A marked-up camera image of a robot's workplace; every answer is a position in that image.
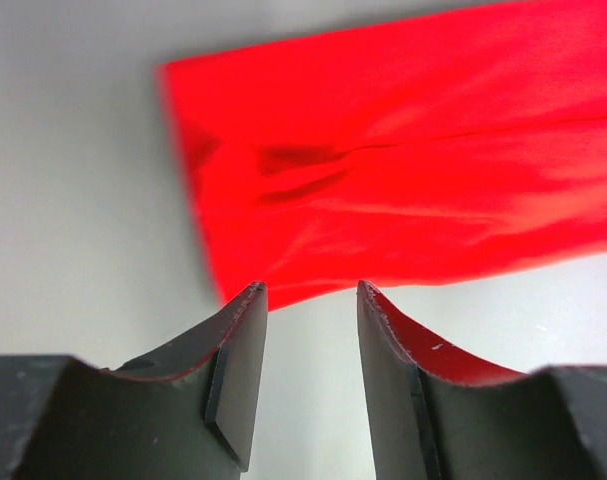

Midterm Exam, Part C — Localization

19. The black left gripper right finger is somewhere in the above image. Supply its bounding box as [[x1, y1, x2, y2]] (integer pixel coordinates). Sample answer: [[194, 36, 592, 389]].
[[357, 281, 607, 479]]

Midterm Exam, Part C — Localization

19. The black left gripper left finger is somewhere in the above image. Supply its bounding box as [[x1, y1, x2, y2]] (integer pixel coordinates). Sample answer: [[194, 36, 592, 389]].
[[0, 283, 268, 479]]

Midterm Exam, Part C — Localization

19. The red t shirt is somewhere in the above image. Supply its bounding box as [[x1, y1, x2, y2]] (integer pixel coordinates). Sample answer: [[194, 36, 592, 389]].
[[159, 1, 607, 309]]

